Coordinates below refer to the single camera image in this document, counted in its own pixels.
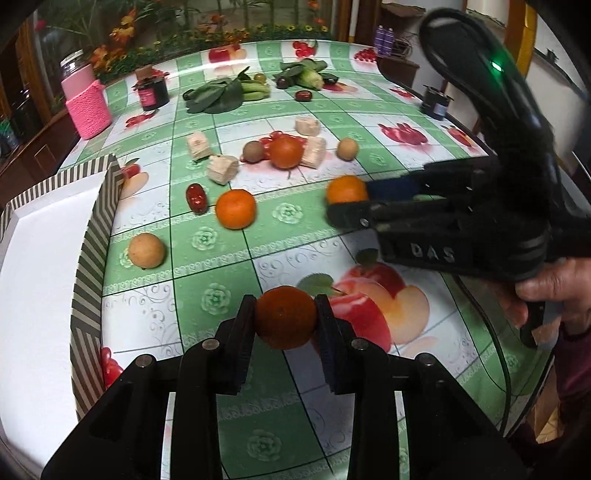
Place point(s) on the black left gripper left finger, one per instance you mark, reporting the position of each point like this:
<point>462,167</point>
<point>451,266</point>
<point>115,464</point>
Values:
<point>219,364</point>

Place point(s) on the dark red jujube date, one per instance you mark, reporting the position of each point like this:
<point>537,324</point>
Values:
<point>196,199</point>

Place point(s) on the green patterned tablecloth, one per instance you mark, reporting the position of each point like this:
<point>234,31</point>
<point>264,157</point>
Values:
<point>208,269</point>

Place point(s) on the small black container table edge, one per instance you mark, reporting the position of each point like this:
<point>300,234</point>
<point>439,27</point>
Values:
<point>435,103</point>

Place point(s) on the small black jar pink label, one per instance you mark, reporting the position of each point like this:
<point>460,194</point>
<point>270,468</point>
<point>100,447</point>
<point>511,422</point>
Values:
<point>151,87</point>

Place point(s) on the tan round longan fruit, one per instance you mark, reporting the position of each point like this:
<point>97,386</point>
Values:
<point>146,251</point>

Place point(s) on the white striped cardboard tray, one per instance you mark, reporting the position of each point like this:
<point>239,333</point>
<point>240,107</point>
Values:
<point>54,244</point>

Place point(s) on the green corn with leaves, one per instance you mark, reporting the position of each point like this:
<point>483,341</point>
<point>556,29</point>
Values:
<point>308,73</point>

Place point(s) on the dark small fruit near leaves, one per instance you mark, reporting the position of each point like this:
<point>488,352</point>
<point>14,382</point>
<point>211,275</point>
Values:
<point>282,83</point>

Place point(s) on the green leafy bok choy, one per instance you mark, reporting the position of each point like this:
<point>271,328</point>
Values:
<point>225,94</point>

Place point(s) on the pink knitted sleeve jar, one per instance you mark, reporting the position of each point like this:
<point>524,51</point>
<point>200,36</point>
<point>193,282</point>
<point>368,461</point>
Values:
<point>84,97</point>

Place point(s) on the purple bottles on shelf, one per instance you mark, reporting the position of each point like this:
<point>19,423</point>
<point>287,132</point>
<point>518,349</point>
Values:
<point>384,40</point>

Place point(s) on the beige cut chunk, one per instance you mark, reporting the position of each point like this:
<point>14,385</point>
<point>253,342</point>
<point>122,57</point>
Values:
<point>314,152</point>
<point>198,145</point>
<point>221,168</point>
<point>307,126</point>

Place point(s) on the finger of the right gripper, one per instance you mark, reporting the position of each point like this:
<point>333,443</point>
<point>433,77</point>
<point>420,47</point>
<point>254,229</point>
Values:
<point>402,188</point>
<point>351,215</point>

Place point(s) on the person's pink sleeve forearm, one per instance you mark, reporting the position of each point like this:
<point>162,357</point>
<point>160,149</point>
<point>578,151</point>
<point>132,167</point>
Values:
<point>572,365</point>

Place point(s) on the orange mandarin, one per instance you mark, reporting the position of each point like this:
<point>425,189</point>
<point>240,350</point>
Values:
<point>285,317</point>
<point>346,189</point>
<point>236,209</point>

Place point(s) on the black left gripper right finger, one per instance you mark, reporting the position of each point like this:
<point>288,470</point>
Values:
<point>351,364</point>

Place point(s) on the beige cut chunk front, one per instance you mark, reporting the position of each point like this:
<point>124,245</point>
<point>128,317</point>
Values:
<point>221,168</point>

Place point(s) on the dark red jujube far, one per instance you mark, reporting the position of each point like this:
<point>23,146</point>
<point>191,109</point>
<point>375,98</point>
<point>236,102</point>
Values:
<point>303,96</point>

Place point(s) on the person's right hand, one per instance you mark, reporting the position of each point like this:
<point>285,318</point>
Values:
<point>566,281</point>

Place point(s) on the red-orange tomato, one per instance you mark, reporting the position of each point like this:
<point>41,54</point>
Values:
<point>286,153</point>

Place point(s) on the brown kiwi fruit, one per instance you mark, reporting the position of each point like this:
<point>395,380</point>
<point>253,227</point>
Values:
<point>253,152</point>

